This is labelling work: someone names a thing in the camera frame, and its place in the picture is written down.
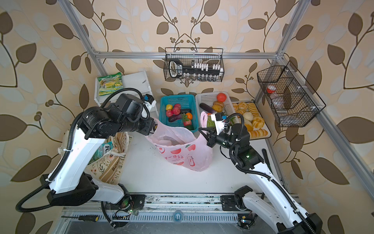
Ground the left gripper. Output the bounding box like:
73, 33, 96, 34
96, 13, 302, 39
116, 114, 157, 135

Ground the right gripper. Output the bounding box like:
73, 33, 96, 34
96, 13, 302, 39
199, 126, 239, 154

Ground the black wire basket with bottles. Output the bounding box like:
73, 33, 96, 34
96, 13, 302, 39
163, 47, 225, 85

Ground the red tomato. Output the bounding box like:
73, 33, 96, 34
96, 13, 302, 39
216, 93, 227, 103

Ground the pink plastic grocery bag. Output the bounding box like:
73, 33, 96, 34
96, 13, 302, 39
146, 120, 213, 172

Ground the purple eggplant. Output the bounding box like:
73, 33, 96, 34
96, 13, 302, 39
199, 103, 216, 114

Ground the green snack bag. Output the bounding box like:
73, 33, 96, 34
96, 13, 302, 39
97, 72, 124, 96

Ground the white plastic vegetable basket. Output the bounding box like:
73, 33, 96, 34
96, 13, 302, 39
195, 91, 237, 128

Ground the white two-tier shelf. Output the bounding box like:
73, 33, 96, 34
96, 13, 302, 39
94, 71, 159, 117

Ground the teal red snack bag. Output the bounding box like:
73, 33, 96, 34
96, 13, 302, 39
88, 141, 113, 164

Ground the teal plastic fruit basket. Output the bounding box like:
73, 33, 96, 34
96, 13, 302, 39
159, 95, 199, 133

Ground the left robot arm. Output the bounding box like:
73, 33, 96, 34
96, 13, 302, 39
15, 88, 156, 213

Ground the black yellow screwdriver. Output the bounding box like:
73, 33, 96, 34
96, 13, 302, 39
61, 215, 99, 222

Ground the bread tray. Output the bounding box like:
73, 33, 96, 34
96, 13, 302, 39
232, 102, 271, 139

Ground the black wire wall basket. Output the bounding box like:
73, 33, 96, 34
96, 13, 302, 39
257, 61, 326, 127

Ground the orange fruit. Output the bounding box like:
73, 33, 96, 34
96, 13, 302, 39
186, 113, 193, 120

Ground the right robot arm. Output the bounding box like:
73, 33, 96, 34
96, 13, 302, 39
198, 112, 322, 234

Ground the cream canvas tote bag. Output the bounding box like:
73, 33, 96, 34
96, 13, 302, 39
58, 131, 132, 185

